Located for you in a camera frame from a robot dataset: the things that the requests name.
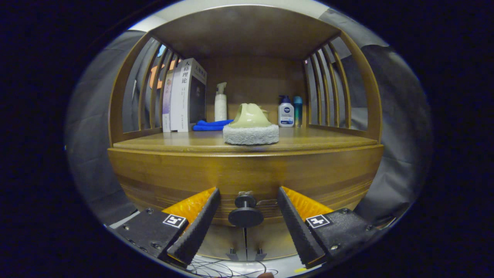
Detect wooden drawer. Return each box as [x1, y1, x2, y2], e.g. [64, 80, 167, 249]
[112, 170, 381, 228]

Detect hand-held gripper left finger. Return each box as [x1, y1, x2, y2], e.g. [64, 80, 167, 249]
[110, 187, 221, 268]

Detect black backdrop cloth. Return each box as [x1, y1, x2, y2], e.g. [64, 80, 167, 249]
[66, 8, 433, 226]

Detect teal bottle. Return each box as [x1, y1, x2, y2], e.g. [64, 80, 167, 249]
[293, 96, 303, 127]

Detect white lotion bottle blue cap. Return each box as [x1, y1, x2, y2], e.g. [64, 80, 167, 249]
[278, 95, 294, 127]

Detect green scrub brush white pad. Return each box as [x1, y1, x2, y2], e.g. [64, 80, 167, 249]
[223, 103, 279, 146]

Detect wooden cabinet door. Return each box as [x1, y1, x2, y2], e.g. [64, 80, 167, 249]
[245, 226, 294, 261]
[199, 224, 246, 260]

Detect wooden countertop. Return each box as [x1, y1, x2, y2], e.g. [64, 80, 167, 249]
[108, 127, 385, 170]

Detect white book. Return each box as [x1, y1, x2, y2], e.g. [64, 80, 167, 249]
[170, 58, 208, 132]

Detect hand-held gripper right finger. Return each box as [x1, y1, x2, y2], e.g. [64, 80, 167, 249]
[277, 186, 381, 270]

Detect black round drawer knob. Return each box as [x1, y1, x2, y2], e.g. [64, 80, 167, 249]
[228, 194, 265, 228]

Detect black floor cables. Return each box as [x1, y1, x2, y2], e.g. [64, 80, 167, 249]
[185, 258, 278, 278]

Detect pale purple book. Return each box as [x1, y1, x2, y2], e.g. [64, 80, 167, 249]
[162, 69, 175, 132]

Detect white spray bottle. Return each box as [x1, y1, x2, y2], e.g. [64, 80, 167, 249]
[215, 82, 228, 122]

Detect wooden cabinet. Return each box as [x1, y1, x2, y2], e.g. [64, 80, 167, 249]
[107, 5, 385, 261]

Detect blue cloth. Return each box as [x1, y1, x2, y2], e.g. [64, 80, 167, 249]
[192, 119, 235, 131]

